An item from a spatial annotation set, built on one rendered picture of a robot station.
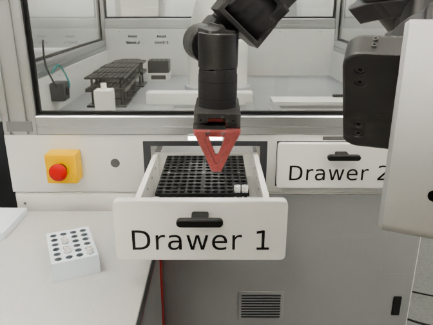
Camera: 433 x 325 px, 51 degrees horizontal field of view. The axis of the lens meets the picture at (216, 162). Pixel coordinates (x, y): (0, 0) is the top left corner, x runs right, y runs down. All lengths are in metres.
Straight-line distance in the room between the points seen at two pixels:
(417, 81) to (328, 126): 0.84
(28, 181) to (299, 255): 0.70
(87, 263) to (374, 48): 0.71
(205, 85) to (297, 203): 0.56
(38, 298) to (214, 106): 0.45
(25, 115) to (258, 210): 0.62
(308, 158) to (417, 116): 0.83
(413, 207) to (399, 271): 1.04
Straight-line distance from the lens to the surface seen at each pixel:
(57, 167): 1.07
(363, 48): 0.28
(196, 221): 0.72
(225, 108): 0.65
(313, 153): 1.07
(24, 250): 1.02
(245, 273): 1.22
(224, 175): 0.93
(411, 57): 0.25
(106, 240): 1.00
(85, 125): 1.10
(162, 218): 0.76
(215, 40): 0.63
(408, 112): 0.25
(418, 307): 2.22
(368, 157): 1.11
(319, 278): 1.25
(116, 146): 1.09
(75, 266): 0.88
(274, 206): 0.75
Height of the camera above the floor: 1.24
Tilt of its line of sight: 19 degrees down
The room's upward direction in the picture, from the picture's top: straight up
